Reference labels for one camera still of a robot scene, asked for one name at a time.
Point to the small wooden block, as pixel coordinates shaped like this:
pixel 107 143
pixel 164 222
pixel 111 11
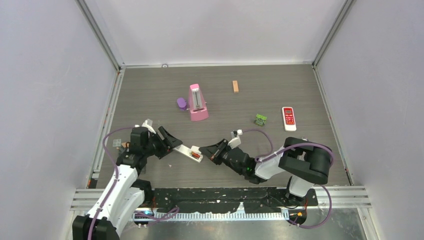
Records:
pixel 235 86

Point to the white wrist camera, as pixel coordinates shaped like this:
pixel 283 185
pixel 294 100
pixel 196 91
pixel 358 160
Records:
pixel 148 124
pixel 235 138

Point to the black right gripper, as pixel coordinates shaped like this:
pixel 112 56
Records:
pixel 212 151

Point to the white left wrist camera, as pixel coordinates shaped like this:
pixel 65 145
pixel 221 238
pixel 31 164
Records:
pixel 148 124

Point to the pink metronome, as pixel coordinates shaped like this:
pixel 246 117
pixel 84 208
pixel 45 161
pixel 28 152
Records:
pixel 197 107

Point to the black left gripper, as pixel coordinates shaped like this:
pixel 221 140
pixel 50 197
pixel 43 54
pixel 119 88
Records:
pixel 165 149

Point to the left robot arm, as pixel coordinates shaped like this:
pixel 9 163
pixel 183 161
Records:
pixel 125 191

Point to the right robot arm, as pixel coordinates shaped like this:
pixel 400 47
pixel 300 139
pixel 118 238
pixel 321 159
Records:
pixel 308 162

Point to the green terminal block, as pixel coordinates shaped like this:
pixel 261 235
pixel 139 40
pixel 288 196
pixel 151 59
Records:
pixel 260 120

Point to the purple round object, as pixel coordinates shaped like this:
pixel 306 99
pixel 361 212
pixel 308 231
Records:
pixel 182 103

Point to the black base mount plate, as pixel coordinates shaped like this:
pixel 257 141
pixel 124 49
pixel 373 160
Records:
pixel 222 200

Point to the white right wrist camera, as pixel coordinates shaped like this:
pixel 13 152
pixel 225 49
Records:
pixel 235 138

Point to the small tan object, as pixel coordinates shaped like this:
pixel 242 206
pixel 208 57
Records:
pixel 125 145

